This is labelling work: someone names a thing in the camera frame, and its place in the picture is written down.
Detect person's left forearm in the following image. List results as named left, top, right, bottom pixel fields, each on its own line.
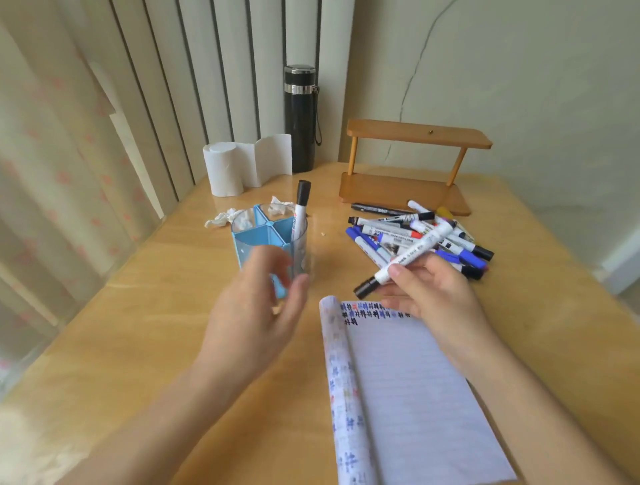
left=54, top=361, right=251, bottom=485

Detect lined paper notebook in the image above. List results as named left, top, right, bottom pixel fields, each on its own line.
left=319, top=295, right=519, bottom=485

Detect person's right forearm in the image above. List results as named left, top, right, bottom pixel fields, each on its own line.
left=450, top=331, right=637, bottom=485

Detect person's left hand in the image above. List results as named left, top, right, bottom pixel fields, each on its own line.
left=196, top=245, right=311, bottom=396

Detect pile of assorted markers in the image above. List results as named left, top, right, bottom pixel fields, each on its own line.
left=345, top=199, right=496, bottom=281

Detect white vertical blinds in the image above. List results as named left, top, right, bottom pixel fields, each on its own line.
left=52, top=0, right=356, bottom=203

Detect black thermos bottle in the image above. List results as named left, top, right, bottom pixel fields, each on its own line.
left=283, top=64, right=322, bottom=174

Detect white black-capped marker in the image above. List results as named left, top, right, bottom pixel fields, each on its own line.
left=353, top=220, right=457, bottom=301

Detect person's right hand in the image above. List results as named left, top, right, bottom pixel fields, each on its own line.
left=372, top=253, right=497, bottom=374

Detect floral sheer curtain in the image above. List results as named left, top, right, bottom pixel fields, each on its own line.
left=0, top=15, right=168, bottom=400

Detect white toilet paper roll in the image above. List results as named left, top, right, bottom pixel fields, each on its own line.
left=202, top=133, right=294, bottom=198

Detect blue divided pen holder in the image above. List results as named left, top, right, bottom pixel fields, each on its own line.
left=230, top=203, right=310, bottom=300

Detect small wooden desk shelf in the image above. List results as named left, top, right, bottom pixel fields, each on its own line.
left=338, top=119, right=494, bottom=218

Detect black-capped whiteboard marker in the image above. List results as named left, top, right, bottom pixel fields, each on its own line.
left=291, top=180, right=312, bottom=245

